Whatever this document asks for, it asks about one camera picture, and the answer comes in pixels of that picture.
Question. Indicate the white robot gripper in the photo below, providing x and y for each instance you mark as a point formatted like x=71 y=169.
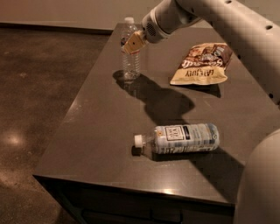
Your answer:
x=154 y=28

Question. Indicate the clear plastic water bottle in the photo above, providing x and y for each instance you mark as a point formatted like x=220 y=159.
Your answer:
x=130 y=62

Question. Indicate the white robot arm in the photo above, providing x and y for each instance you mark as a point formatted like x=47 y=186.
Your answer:
x=256 y=41

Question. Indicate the white labelled tea bottle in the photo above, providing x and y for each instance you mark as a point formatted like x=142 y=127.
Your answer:
x=179 y=138

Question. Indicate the brown and cream snack bag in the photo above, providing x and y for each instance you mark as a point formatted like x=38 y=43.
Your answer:
x=205 y=64

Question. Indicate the dark cabinet drawer front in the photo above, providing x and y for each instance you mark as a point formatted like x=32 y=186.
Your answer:
x=92 y=204

